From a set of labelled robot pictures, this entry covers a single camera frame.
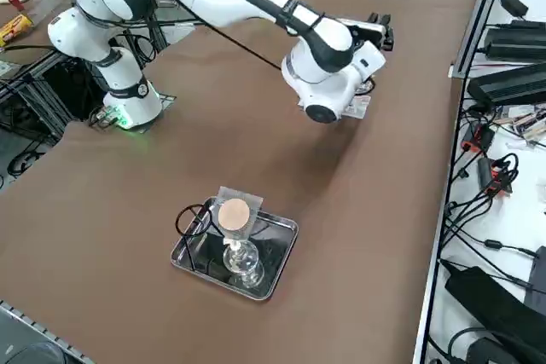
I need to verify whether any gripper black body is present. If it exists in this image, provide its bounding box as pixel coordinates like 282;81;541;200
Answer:
375;25;396;52

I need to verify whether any black ring tripod stand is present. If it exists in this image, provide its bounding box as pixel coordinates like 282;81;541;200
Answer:
174;203;223;274

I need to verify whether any stainless steel tray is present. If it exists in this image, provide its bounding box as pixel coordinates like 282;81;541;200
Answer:
169;196;299;302

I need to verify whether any white test tube rack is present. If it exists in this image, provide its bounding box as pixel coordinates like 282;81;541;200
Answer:
340;95;373;121

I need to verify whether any black power brick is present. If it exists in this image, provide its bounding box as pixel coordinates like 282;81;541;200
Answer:
484;18;546;62

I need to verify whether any dark ribbed power supply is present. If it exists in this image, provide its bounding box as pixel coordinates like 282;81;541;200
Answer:
467;63;546;106

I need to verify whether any small black adapter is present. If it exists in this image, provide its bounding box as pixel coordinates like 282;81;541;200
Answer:
497;0;530;16

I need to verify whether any black orange connector box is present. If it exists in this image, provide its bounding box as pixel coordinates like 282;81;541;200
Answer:
462;122;497;153

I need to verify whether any black adapter with orange clip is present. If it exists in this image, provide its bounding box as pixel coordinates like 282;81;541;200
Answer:
476;155;520;197

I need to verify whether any large black adapter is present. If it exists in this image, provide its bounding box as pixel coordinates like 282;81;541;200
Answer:
439;257;546;364

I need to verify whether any yellow red snack packet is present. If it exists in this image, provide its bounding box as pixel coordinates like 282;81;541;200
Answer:
0;13;35;48

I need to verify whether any aluminium frame rail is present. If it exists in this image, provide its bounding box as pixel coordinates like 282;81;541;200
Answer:
450;0;513;79

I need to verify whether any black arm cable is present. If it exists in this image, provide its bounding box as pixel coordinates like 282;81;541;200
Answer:
136;0;285;71

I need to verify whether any black cable with ferrite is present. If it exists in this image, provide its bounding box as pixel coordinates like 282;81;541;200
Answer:
441;234;538;257

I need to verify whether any wire gauze with ceramic disc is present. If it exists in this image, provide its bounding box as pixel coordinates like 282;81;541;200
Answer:
207;186;264;246

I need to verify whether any black metal frame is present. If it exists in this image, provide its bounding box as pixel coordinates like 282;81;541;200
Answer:
0;48;86;147

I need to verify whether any ribbed grey table rail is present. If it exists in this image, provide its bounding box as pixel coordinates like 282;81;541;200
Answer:
0;298;93;364

